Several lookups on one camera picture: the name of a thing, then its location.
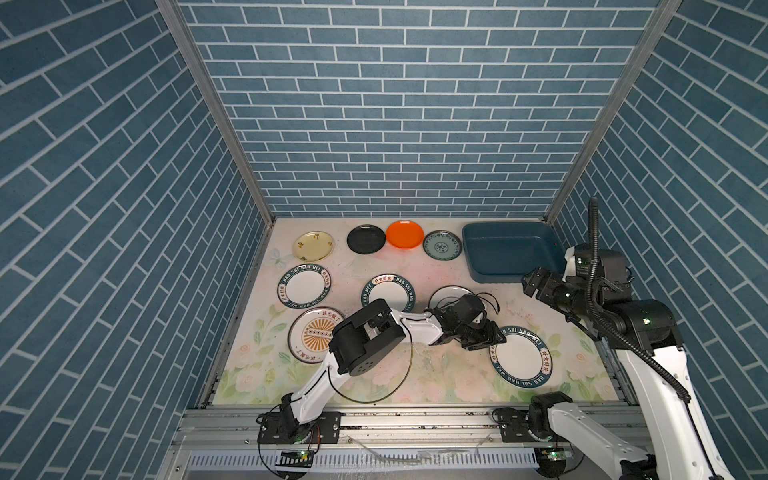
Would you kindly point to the white flower outline plate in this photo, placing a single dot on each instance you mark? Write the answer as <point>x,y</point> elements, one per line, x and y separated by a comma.
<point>447,297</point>

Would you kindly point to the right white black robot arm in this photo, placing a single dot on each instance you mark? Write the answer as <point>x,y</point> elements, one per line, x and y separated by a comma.
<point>596,291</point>

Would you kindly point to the aluminium rail frame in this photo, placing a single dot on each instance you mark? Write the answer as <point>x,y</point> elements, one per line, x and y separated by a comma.
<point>380,443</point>

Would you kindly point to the teal plastic bin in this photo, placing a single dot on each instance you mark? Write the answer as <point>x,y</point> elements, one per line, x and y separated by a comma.
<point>505,251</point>

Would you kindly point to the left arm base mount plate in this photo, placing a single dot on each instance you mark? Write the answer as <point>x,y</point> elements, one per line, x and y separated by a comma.
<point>280,428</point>

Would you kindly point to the orange sunburst plate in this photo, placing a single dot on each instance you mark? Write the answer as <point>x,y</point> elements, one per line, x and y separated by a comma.
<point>310,334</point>

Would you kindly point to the green rim plate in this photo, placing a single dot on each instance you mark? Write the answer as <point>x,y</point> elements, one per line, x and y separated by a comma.
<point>304,286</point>
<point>396,290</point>
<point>523,360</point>

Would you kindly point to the yellow plate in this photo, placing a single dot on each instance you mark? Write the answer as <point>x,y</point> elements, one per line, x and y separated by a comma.
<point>313,246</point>

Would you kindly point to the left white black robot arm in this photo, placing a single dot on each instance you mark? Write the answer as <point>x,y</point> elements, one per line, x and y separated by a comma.
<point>367,337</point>

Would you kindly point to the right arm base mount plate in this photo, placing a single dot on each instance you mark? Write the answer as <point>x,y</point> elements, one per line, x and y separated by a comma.
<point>513,425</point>

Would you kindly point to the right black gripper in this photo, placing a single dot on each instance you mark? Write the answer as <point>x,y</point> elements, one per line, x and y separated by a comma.
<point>545,289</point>

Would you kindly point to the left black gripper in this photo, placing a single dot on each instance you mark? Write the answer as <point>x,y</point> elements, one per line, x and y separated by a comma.
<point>487,336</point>

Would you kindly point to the small blue patterned plate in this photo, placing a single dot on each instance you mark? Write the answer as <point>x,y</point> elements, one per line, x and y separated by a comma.
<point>442,245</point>

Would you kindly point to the black plate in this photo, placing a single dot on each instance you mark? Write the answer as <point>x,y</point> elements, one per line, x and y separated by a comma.
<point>366,239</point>

